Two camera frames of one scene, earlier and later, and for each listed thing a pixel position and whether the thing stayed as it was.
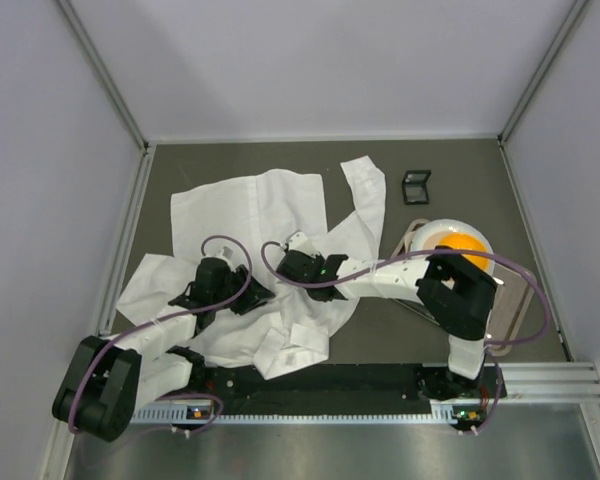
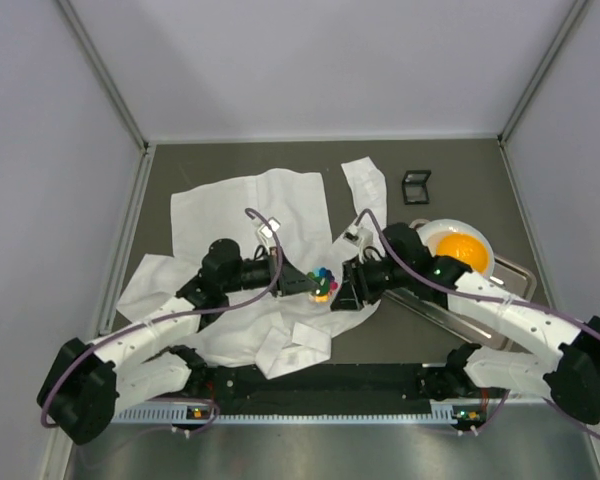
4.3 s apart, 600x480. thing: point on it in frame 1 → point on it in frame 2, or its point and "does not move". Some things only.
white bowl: x=455 y=234 does not move
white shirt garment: x=252 y=271 does not move
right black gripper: x=290 y=262 → x=356 y=281
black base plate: x=344 y=388 does not move
